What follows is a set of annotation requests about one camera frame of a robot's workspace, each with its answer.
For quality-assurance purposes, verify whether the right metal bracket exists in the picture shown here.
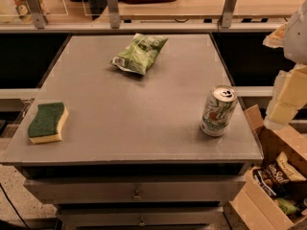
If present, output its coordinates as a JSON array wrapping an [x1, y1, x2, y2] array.
[[220, 0, 237, 28]]

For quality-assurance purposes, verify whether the green snack bag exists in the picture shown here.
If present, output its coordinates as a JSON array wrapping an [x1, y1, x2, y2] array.
[[274, 197, 300, 216]]

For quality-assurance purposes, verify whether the green jalapeno chip bag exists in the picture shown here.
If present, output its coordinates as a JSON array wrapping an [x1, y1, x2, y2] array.
[[111, 34, 167, 76]]

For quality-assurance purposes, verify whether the green yellow sponge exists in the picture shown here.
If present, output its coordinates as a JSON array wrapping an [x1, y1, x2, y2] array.
[[28, 103, 68, 144]]

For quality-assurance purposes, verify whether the cardboard box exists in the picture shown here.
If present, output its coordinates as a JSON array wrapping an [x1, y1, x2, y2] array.
[[230, 105, 307, 230]]

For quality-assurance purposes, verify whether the metal drawer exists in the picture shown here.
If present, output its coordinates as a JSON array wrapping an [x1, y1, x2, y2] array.
[[24, 175, 246, 205], [57, 207, 224, 227]]

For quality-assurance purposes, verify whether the metal bracket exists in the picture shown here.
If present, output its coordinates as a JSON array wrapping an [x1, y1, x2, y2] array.
[[26, 0, 48, 29], [107, 0, 121, 29], [220, 0, 237, 28]]

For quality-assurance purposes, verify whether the left metal bracket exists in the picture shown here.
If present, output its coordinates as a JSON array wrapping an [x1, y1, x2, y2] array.
[[26, 0, 48, 29]]

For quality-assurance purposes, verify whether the upper metal drawer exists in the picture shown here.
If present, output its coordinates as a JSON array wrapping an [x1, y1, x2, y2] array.
[[24, 175, 246, 205]]

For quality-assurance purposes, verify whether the middle metal bracket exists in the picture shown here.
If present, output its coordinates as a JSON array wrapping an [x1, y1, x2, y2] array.
[[107, 0, 121, 29]]

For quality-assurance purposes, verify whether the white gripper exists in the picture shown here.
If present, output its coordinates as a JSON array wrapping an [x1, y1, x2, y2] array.
[[263, 0, 307, 130]]

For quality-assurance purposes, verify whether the dark snack bag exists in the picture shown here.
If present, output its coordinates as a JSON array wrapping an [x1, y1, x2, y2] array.
[[252, 162, 290, 197]]

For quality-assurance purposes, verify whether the lower metal drawer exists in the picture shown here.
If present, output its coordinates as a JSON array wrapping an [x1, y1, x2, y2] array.
[[57, 207, 224, 227]]

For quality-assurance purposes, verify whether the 7up soda can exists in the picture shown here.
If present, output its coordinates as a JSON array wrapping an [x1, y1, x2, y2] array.
[[201, 85, 238, 137]]

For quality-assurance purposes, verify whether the yellow snack bag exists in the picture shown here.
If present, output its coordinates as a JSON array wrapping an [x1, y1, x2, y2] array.
[[276, 151, 306, 182]]

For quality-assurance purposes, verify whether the black floor cable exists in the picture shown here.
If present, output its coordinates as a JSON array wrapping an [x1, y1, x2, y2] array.
[[0, 183, 32, 230]]

